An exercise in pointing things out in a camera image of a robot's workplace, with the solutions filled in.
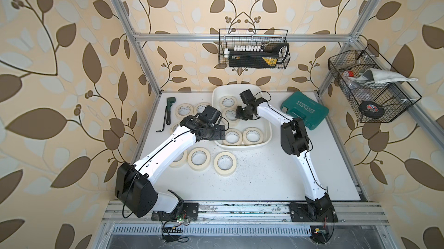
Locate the white plastic storage box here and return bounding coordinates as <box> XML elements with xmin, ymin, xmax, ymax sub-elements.
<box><xmin>211</xmin><ymin>84</ymin><xmax>272</xmax><ymax>150</ymax></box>

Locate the black wire basket rear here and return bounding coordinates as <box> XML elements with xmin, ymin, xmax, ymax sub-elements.
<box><xmin>217</xmin><ymin>28</ymin><xmax>291</xmax><ymax>69</ymax></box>

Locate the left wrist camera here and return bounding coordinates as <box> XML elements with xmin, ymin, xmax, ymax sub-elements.
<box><xmin>200</xmin><ymin>105</ymin><xmax>221</xmax><ymax>124</ymax></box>

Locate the grey cloth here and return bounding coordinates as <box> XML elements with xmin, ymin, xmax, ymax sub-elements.
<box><xmin>353</xmin><ymin>69</ymin><xmax>418</xmax><ymax>86</ymax></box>

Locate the green pipe wrench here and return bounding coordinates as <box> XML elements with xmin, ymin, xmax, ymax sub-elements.
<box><xmin>166</xmin><ymin>97</ymin><xmax>176</xmax><ymax>125</ymax></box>

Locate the black wire basket right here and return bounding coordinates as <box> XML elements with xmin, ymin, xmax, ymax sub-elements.
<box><xmin>328</xmin><ymin>44</ymin><xmax>422</xmax><ymax>123</ymax></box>

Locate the black wire basket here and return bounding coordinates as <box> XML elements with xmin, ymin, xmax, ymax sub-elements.
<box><xmin>328</xmin><ymin>44</ymin><xmax>422</xmax><ymax>123</ymax></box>
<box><xmin>217</xmin><ymin>28</ymin><xmax>291</xmax><ymax>69</ymax></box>

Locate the cream masking tape roll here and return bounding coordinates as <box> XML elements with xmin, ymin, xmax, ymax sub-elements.
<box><xmin>243</xmin><ymin>127</ymin><xmax>264</xmax><ymax>146</ymax></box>
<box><xmin>171</xmin><ymin>123</ymin><xmax>180</xmax><ymax>133</ymax></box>
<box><xmin>170</xmin><ymin>150</ymin><xmax>188</xmax><ymax>168</ymax></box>
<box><xmin>213</xmin><ymin>152</ymin><xmax>237</xmax><ymax>176</ymax></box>
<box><xmin>223</xmin><ymin>108</ymin><xmax>239</xmax><ymax>124</ymax></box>
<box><xmin>175</xmin><ymin>103</ymin><xmax>195</xmax><ymax>120</ymax></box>
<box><xmin>187</xmin><ymin>147</ymin><xmax>210</xmax><ymax>172</ymax></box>
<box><xmin>219</xmin><ymin>96</ymin><xmax>238</xmax><ymax>109</ymax></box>
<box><xmin>194</xmin><ymin>102</ymin><xmax>210</xmax><ymax>114</ymax></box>
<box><xmin>223</xmin><ymin>129</ymin><xmax>243</xmax><ymax>146</ymax></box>

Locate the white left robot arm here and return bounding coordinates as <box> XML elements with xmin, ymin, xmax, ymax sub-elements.
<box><xmin>115</xmin><ymin>116</ymin><xmax>226</xmax><ymax>218</ymax></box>

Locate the black yellow box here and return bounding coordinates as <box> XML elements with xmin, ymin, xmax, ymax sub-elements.
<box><xmin>228</xmin><ymin>51</ymin><xmax>279</xmax><ymax>69</ymax></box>

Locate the black round disc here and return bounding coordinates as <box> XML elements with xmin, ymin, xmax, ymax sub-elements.
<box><xmin>358</xmin><ymin>101</ymin><xmax>385</xmax><ymax>119</ymax></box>

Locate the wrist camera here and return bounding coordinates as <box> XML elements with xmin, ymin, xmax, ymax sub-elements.
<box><xmin>239</xmin><ymin>89</ymin><xmax>258</xmax><ymax>107</ymax></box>
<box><xmin>200</xmin><ymin>105</ymin><xmax>221</xmax><ymax>124</ymax></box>

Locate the green tool case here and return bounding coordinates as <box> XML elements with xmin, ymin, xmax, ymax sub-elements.
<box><xmin>281</xmin><ymin>91</ymin><xmax>329</xmax><ymax>131</ymax></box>

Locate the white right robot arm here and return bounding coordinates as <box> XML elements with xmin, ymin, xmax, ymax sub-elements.
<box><xmin>236</xmin><ymin>98</ymin><xmax>333</xmax><ymax>220</ymax></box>

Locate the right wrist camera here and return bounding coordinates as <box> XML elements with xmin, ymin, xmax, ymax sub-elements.
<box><xmin>239</xmin><ymin>89</ymin><xmax>258</xmax><ymax>107</ymax></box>

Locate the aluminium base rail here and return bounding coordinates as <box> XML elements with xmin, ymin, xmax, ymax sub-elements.
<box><xmin>102</xmin><ymin>200</ymin><xmax>389</xmax><ymax>226</ymax></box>

